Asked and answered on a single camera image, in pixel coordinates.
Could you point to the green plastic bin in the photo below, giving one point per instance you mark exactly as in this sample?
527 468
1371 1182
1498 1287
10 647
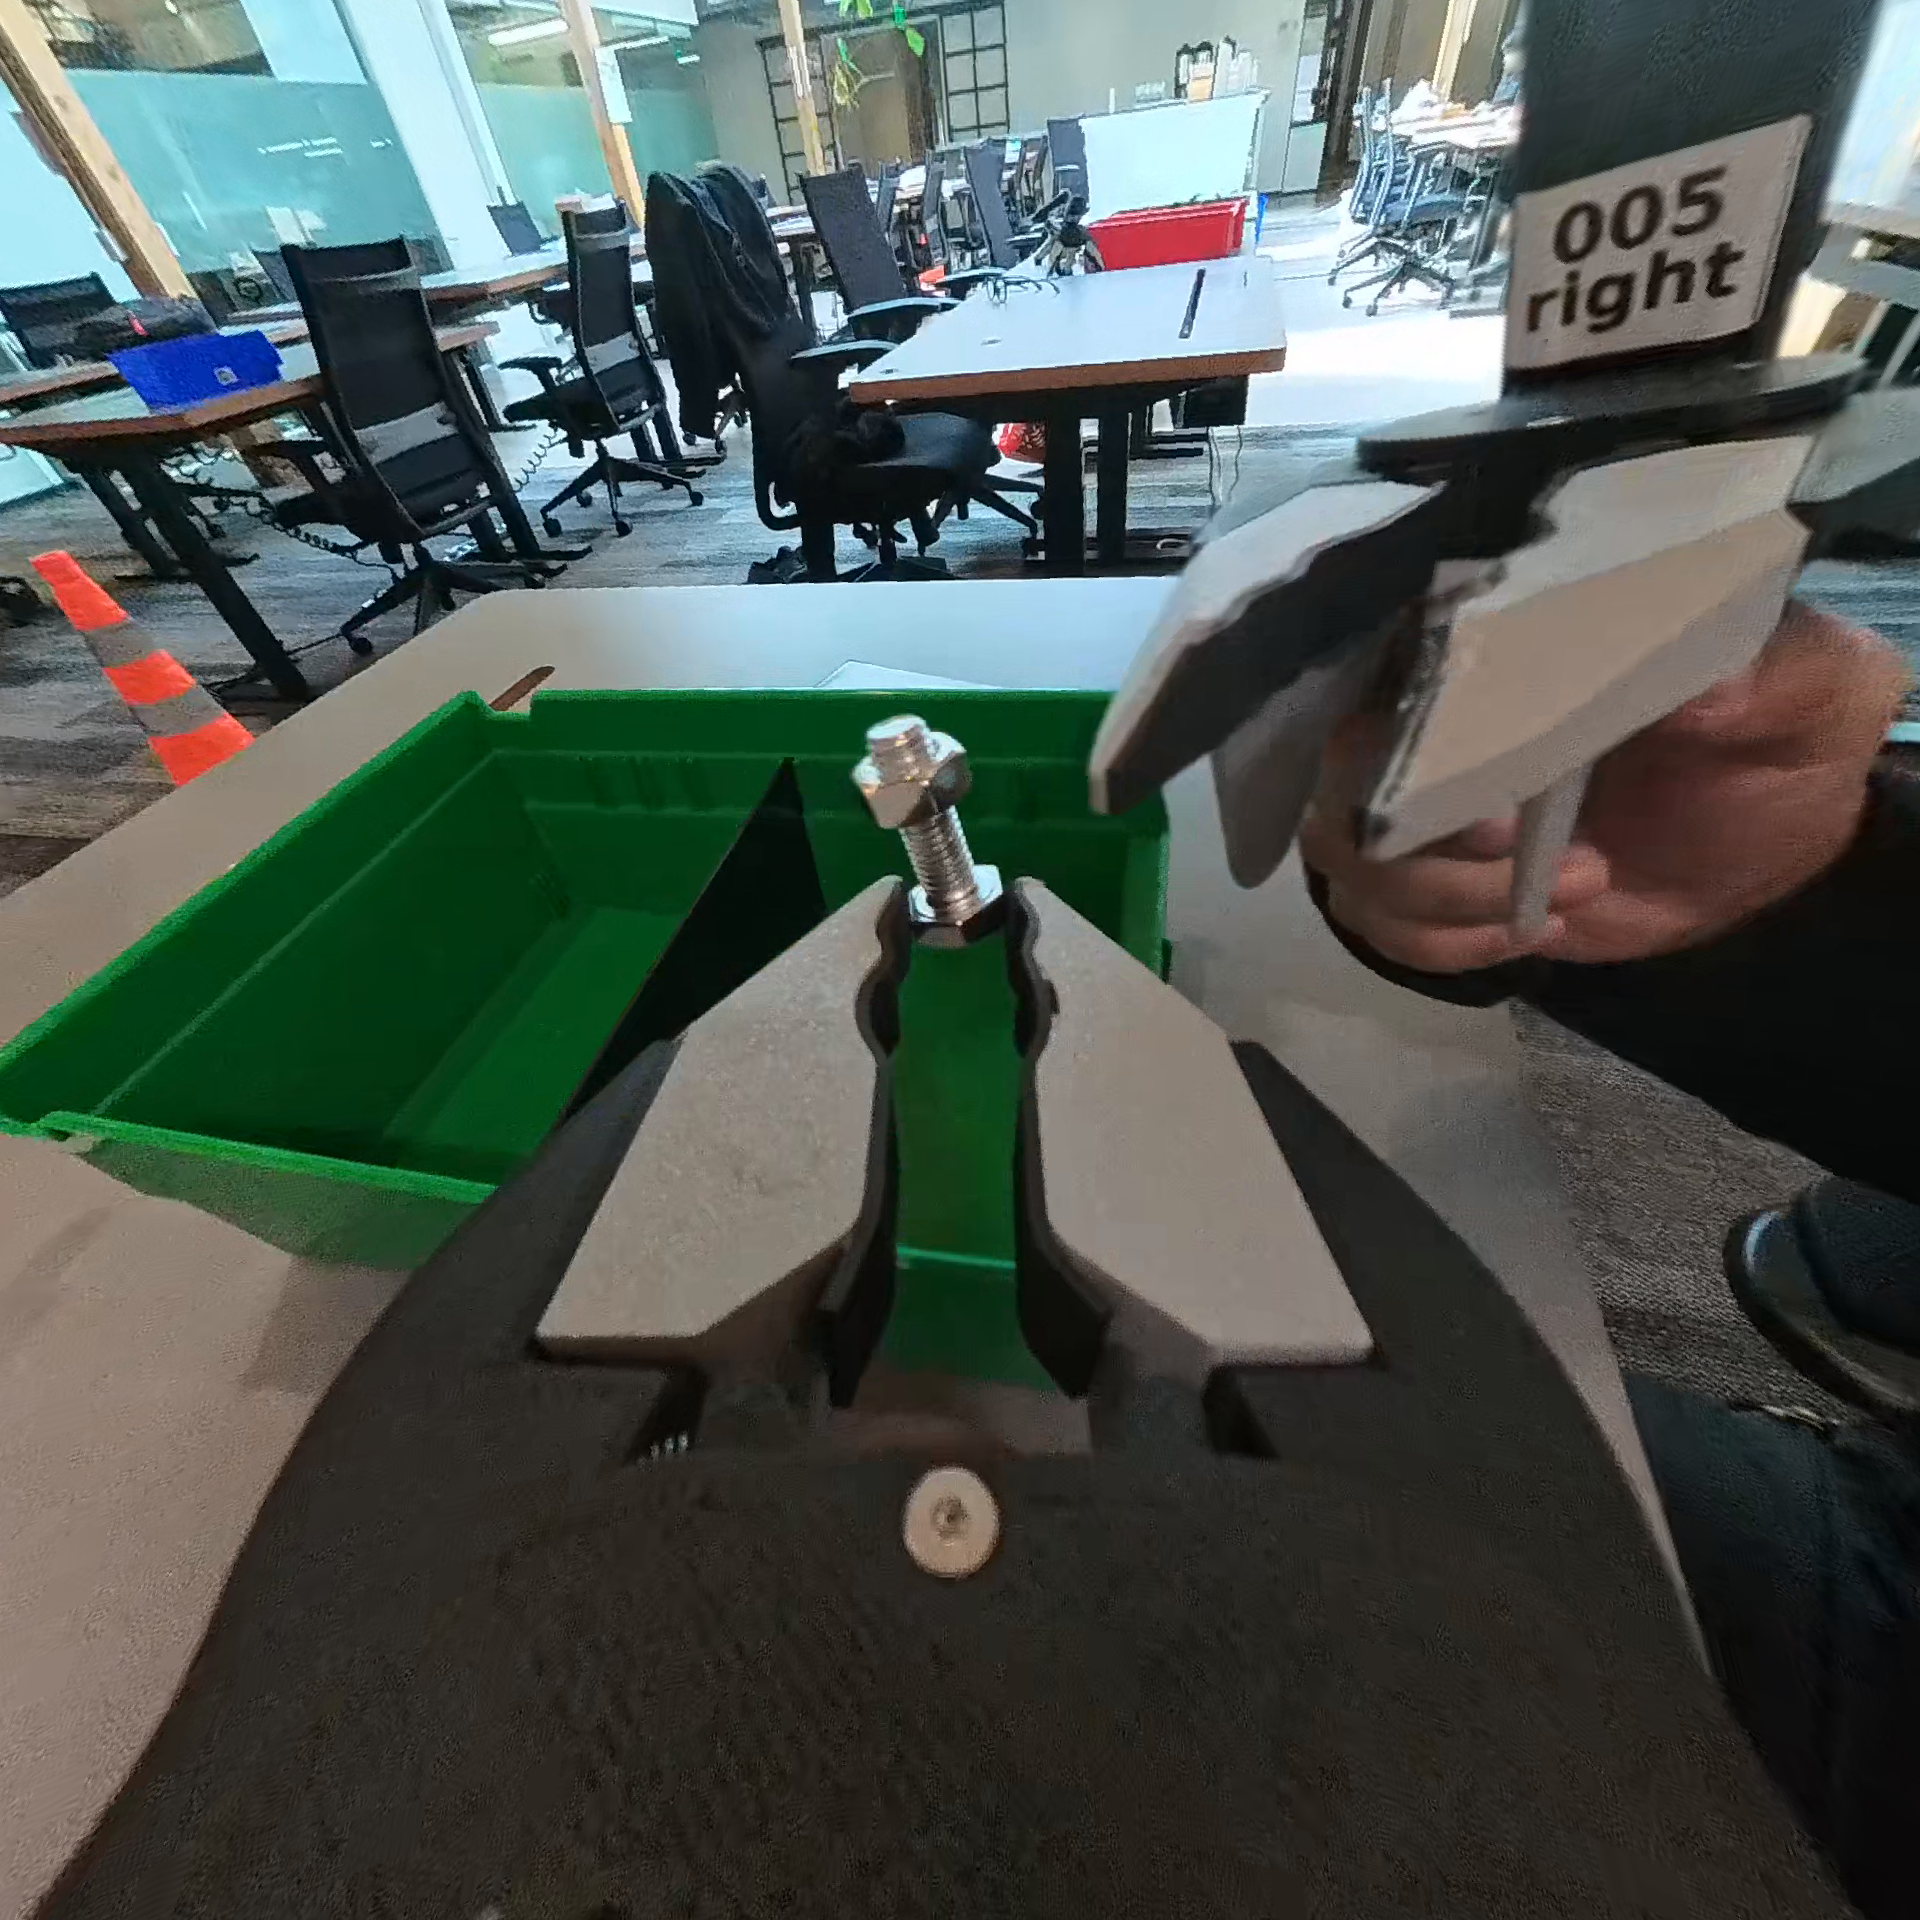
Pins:
300 1021

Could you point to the white sheet red label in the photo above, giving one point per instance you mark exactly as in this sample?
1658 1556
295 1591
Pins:
901 678

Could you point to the orange traffic cone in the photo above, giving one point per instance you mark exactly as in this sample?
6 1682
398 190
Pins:
150 674

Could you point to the steel hex bolt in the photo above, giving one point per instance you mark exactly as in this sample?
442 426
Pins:
938 862

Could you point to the steel hex nut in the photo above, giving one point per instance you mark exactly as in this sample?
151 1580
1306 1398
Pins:
932 796

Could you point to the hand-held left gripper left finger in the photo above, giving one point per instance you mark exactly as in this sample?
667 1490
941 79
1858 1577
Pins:
722 1185

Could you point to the black office chair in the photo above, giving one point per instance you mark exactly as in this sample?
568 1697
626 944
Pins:
901 452
390 390
610 330

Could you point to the small red bin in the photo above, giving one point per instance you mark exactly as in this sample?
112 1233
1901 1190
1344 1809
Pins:
1171 241

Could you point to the black bin divider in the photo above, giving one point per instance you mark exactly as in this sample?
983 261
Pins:
750 901

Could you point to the small blue bin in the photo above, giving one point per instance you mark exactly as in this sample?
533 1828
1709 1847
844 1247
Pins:
196 374

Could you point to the wood edged office desk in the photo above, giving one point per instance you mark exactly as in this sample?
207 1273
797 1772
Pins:
1080 324

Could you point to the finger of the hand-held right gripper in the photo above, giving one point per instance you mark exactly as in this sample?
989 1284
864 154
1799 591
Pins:
1622 630
1260 557

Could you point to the person's right hand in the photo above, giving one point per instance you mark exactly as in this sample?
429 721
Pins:
1724 810

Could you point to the black hanging jacket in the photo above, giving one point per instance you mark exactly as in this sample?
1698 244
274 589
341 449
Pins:
722 301

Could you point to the person's right forearm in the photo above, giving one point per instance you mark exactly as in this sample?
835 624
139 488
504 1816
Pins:
1770 1049

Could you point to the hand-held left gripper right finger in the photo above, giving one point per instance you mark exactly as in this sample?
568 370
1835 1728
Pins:
1200 1200

